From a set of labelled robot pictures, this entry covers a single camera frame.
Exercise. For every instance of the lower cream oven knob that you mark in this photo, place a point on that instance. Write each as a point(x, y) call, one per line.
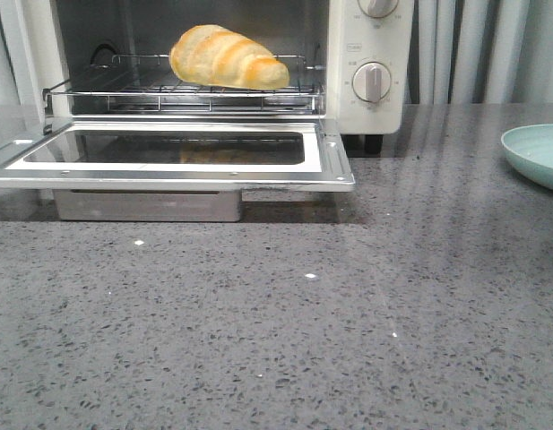
point(371, 82)

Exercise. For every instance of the cream Toshiba toaster oven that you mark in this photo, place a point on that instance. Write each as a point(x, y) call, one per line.
point(355, 118)

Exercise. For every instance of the grey curtain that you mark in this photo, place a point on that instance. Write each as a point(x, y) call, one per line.
point(458, 51)

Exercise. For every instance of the golden croissant bread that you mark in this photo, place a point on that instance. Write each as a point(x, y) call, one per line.
point(211, 55)

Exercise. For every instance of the cream oven knob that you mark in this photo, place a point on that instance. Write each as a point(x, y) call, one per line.
point(371, 82)
point(377, 9)

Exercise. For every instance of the glass oven door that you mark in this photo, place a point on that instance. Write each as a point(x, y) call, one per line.
point(206, 154)

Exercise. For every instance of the wire oven rack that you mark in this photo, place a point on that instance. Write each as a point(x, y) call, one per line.
point(146, 85)

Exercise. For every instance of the light green plate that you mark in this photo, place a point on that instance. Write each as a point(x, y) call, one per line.
point(529, 150)

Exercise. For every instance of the upper cream oven knob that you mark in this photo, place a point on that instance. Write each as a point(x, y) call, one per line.
point(377, 9)

